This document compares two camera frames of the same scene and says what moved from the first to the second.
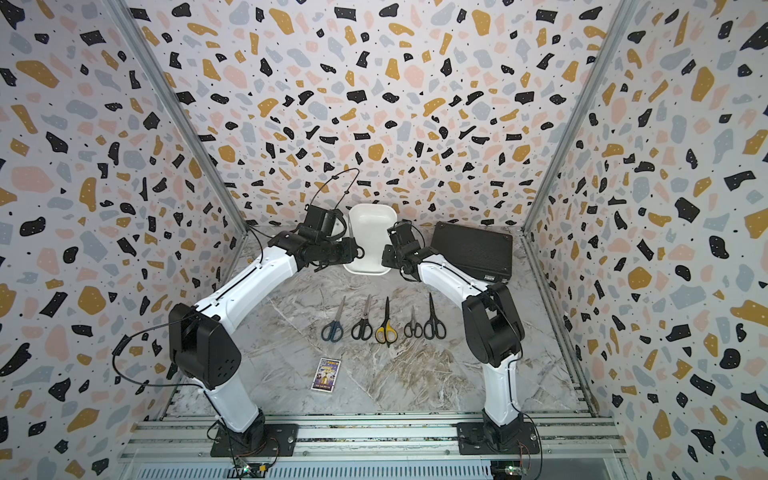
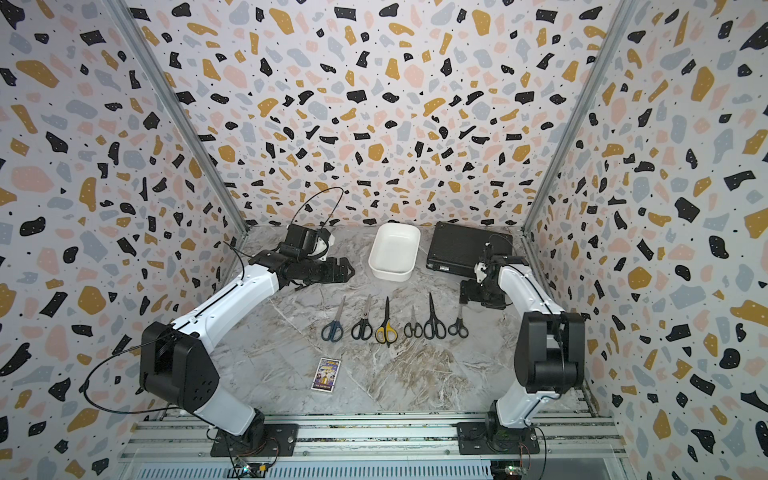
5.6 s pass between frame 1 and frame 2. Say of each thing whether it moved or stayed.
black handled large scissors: stayed
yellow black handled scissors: stayed
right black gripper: moved
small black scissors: stayed
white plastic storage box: moved
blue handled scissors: stayed
